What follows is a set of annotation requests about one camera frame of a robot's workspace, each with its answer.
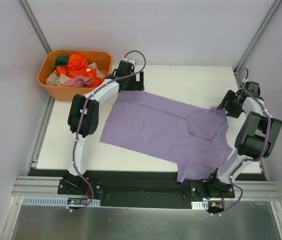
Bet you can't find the left aluminium frame post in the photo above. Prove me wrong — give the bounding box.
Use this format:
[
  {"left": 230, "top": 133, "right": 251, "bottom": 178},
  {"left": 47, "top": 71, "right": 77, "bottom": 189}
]
[{"left": 19, "top": 0, "right": 52, "bottom": 54}]

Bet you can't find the purple t shirt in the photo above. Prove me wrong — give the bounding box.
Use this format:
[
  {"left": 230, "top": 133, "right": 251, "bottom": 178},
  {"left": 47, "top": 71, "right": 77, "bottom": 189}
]
[{"left": 100, "top": 91, "right": 232, "bottom": 183}]

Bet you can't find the pink t shirt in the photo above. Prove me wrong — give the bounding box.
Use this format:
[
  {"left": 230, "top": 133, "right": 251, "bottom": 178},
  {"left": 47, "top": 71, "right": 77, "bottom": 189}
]
[{"left": 63, "top": 76, "right": 94, "bottom": 88}]

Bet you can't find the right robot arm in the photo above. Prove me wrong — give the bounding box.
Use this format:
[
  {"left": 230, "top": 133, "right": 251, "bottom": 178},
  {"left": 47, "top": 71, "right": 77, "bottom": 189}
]
[{"left": 206, "top": 79, "right": 282, "bottom": 198}]

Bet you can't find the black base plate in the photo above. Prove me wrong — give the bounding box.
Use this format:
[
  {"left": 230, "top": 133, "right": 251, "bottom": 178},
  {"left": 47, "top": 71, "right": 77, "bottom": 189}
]
[{"left": 58, "top": 170, "right": 235, "bottom": 209}]

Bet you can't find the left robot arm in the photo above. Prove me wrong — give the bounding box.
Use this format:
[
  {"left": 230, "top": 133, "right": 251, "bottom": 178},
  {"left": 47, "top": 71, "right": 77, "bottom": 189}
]
[{"left": 58, "top": 60, "right": 144, "bottom": 195}]

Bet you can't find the aluminium frame post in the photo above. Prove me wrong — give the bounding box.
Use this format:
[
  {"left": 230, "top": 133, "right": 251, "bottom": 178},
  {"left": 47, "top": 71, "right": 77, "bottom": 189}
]
[
  {"left": 233, "top": 0, "right": 282, "bottom": 76},
  {"left": 19, "top": 0, "right": 52, "bottom": 54}
]

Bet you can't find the green t shirt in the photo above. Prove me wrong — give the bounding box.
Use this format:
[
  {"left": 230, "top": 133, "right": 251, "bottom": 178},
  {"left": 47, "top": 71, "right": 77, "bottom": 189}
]
[{"left": 54, "top": 55, "right": 70, "bottom": 68}]

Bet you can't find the right aluminium frame post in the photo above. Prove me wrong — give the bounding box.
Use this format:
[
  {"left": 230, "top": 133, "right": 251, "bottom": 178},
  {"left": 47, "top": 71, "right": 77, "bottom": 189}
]
[{"left": 233, "top": 0, "right": 282, "bottom": 76}]

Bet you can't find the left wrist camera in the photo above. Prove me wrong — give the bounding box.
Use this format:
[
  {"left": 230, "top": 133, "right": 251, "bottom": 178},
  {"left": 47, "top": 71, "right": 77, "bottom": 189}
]
[{"left": 123, "top": 58, "right": 136, "bottom": 65}]

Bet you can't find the white cable duct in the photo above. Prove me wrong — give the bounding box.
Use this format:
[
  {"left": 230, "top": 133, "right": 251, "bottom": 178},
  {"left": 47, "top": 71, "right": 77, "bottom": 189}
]
[
  {"left": 191, "top": 200, "right": 209, "bottom": 210},
  {"left": 23, "top": 196, "right": 89, "bottom": 208}
]

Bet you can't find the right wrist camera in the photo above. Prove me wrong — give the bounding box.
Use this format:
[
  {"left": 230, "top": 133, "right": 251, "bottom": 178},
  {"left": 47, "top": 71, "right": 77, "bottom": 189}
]
[{"left": 241, "top": 78, "right": 248, "bottom": 85}]

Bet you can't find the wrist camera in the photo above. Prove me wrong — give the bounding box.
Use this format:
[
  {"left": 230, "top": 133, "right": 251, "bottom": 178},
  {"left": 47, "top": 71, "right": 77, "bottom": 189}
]
[
  {"left": 241, "top": 78, "right": 248, "bottom": 85},
  {"left": 123, "top": 58, "right": 136, "bottom": 65}
]

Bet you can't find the right white cable duct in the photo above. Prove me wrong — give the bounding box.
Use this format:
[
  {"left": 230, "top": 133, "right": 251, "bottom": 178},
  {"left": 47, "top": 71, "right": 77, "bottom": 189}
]
[{"left": 191, "top": 200, "right": 209, "bottom": 210}]

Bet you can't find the left white cable duct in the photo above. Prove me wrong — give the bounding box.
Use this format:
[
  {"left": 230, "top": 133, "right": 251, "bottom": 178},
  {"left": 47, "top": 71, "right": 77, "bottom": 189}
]
[{"left": 23, "top": 196, "right": 89, "bottom": 208}]

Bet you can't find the orange t shirt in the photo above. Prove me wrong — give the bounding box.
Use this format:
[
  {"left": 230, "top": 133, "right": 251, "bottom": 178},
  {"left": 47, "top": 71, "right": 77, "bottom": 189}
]
[{"left": 55, "top": 53, "right": 90, "bottom": 78}]

